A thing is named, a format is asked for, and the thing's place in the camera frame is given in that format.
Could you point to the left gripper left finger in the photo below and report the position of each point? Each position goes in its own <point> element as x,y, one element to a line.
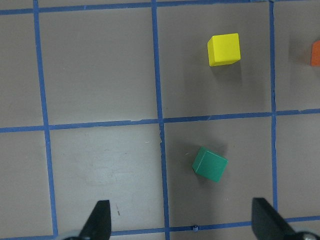
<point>98,225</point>

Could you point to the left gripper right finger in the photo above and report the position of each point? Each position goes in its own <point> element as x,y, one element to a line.
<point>267,224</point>

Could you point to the green wooden block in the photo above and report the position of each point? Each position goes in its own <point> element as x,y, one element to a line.
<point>209,164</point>

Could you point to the yellow wooden block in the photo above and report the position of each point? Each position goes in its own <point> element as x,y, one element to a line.
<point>223,49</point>

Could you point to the orange wooden block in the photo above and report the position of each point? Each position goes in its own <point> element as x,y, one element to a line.
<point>315,54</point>

